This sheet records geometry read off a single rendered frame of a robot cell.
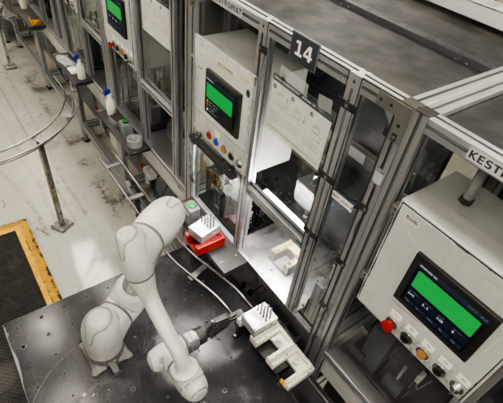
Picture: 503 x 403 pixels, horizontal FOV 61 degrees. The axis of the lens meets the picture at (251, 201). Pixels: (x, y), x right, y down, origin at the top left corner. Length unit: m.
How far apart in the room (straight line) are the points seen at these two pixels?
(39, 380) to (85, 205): 1.92
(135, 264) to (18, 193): 2.69
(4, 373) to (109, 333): 1.19
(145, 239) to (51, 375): 0.92
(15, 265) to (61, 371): 1.46
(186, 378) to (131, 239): 0.59
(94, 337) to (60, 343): 0.32
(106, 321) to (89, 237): 1.68
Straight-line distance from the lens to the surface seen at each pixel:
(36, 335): 2.23
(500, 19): 1.88
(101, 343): 1.90
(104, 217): 3.62
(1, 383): 2.95
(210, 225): 2.05
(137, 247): 1.38
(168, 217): 1.47
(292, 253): 2.09
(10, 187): 4.08
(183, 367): 1.66
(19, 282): 3.32
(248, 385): 2.02
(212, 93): 1.80
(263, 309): 1.92
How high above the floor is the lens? 2.52
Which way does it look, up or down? 42 degrees down
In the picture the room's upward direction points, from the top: 8 degrees clockwise
